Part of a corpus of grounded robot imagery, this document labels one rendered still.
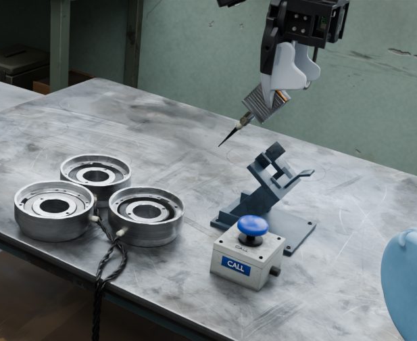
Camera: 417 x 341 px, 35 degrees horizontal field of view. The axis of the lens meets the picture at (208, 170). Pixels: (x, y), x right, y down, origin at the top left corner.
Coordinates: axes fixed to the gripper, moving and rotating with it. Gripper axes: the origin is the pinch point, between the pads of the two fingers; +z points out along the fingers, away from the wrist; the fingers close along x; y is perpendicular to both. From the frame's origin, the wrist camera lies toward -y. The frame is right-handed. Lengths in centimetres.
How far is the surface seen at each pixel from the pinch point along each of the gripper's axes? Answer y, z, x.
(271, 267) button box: 8.5, 17.9, -12.1
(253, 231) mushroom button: 5.9, 12.9, -13.5
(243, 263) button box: 5.9, 16.7, -15.3
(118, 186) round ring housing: -17.2, 16.4, -9.5
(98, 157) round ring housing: -25.0, 16.3, -4.1
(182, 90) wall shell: -96, 63, 149
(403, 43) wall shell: -12, 23, 149
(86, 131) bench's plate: -37.6, 19.9, 9.3
